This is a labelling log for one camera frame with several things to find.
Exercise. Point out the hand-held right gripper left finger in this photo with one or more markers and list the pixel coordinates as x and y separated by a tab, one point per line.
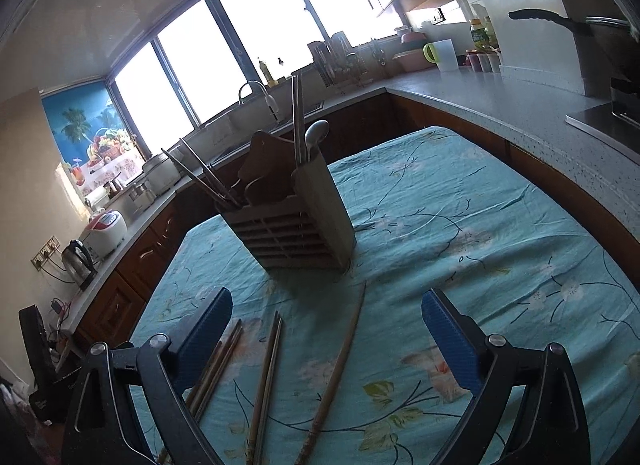
205	335

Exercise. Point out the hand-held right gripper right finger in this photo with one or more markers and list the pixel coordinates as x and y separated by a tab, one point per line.
450	340

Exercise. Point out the wooden utensil holder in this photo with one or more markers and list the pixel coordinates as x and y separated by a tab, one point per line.
300	245

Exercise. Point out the metal fork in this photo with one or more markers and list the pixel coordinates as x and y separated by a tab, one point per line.
200	180

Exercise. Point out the metal spoon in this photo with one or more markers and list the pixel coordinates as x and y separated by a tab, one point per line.
317	132

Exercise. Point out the wooden lower kitchen cabinets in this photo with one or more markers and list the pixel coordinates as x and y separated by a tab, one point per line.
145	255

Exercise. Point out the teal floral tablecloth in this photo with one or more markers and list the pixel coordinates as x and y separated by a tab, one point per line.
450	225

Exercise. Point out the white pink rice cooker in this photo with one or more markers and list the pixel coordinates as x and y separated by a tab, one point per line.
102	232

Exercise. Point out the steel electric kettle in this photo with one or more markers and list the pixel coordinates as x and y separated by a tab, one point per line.
77	265

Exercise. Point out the small white appliance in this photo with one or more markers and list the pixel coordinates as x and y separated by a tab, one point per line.
140	197

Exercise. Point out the black appliance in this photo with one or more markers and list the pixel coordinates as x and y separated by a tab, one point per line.
42	360

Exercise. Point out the white round cooker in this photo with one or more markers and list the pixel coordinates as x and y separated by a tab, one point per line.
160	175

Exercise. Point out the paper towel roll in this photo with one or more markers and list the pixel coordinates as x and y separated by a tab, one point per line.
95	199

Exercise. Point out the chrome kitchen faucet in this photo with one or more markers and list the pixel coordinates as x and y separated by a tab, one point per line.
272	105

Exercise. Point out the grey kitchen countertop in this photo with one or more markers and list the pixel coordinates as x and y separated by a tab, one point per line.
500	100

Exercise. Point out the gas stove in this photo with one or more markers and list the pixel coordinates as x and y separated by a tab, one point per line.
600	125

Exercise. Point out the yellow dish soap bottle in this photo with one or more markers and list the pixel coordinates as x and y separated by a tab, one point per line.
270	76

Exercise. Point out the white seasoning jar set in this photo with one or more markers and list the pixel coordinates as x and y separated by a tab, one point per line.
482	61

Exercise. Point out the large kitchen window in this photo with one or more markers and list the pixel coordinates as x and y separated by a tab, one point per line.
225	45

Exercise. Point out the dish drying rack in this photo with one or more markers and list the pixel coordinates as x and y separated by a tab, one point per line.
335	60

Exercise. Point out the cooking oil bottle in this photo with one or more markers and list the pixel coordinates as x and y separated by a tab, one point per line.
480	37

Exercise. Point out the red bowl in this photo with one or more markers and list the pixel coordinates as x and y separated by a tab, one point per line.
412	37

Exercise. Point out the black wok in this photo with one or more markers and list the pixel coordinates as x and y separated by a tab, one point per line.
615	45

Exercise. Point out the wall power outlet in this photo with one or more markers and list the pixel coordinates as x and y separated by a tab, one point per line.
45	252

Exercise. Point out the tropical fruit wall poster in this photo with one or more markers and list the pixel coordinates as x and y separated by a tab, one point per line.
85	130

